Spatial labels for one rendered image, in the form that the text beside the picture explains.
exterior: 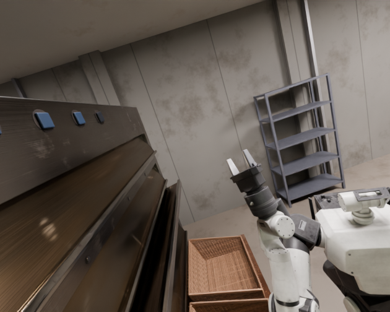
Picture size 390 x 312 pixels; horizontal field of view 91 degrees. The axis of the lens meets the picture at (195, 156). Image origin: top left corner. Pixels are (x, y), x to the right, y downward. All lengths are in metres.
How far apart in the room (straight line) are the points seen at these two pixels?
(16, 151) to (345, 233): 0.97
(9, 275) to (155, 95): 2.94
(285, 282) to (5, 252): 0.67
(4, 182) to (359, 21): 4.68
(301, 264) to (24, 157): 0.87
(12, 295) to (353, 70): 4.55
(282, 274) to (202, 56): 3.07
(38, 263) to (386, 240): 0.94
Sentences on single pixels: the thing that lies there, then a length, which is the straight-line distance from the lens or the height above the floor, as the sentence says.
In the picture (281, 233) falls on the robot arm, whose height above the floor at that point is 1.53.
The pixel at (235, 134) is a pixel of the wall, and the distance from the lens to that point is 3.37.
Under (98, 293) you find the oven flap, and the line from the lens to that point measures 0.71.
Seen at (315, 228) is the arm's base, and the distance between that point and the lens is 0.89.
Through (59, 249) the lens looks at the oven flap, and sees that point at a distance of 0.56.
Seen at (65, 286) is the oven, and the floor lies 1.66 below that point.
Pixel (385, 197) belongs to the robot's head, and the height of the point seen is 1.51.
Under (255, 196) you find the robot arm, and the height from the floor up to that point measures 1.63.
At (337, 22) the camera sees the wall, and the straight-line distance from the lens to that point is 4.39.
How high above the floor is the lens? 1.94
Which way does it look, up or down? 13 degrees down
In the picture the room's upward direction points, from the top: 18 degrees counter-clockwise
